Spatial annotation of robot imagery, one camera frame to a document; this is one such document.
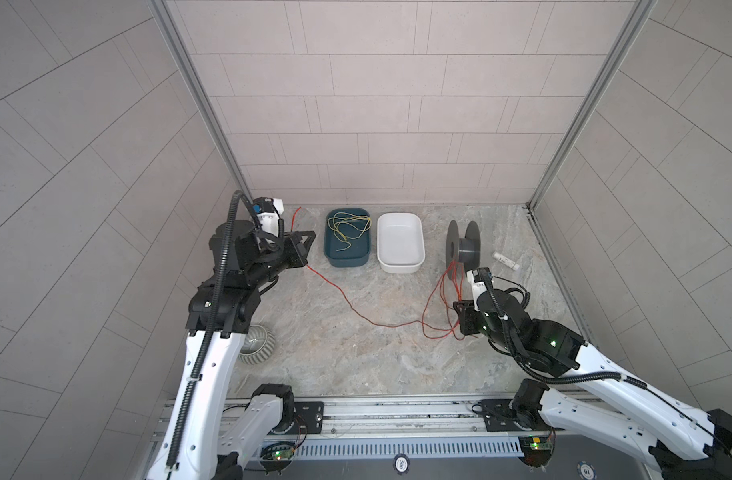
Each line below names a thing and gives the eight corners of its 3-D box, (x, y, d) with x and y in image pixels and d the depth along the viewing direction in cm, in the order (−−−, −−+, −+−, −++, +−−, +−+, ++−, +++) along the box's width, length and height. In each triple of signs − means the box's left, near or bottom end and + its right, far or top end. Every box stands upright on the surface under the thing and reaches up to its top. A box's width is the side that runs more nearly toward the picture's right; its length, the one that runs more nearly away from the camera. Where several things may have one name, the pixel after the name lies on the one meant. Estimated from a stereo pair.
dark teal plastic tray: (322, 267, 101) (319, 256, 96) (329, 219, 115) (327, 208, 110) (369, 267, 101) (369, 257, 96) (371, 219, 115) (371, 208, 110)
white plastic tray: (376, 274, 99) (375, 265, 95) (376, 222, 114) (376, 212, 110) (425, 274, 99) (427, 265, 95) (419, 222, 114) (421, 212, 110)
